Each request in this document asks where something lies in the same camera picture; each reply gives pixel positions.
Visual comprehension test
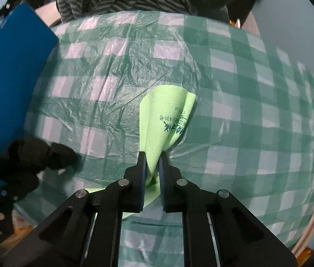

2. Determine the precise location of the blue cardboard box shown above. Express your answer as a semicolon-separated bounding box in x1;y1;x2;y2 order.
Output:
0;3;60;184

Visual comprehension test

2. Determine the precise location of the white pillow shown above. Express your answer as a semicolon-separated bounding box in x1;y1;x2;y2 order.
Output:
34;4;63;27

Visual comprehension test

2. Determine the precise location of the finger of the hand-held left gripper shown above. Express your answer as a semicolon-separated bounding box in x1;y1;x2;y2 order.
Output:
0;170;41;209

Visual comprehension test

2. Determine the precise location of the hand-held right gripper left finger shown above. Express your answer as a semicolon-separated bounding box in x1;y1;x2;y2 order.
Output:
4;151;147;267

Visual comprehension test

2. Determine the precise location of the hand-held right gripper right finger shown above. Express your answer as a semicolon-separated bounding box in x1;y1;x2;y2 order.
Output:
158;156;298;267

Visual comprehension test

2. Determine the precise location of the black sock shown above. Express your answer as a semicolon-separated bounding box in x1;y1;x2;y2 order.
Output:
0;138;81;201

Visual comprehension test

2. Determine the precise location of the pinkish grey mattress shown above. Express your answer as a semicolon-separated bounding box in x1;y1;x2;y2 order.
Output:
240;12;260;35

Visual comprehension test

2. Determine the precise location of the green checkered tablecloth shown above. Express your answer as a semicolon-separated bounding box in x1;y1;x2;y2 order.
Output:
12;10;314;267

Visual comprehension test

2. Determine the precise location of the lime green cloth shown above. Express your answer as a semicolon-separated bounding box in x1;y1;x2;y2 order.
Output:
86;85;198;220

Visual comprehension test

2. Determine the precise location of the black office chair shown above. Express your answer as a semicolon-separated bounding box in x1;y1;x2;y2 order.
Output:
229;0;274;25

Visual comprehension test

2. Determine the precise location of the light wooden frame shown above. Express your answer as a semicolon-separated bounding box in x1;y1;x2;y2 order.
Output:
293;204;314;256

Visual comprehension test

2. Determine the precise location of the black clothes pile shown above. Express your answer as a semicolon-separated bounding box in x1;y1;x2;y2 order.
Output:
0;0;46;18

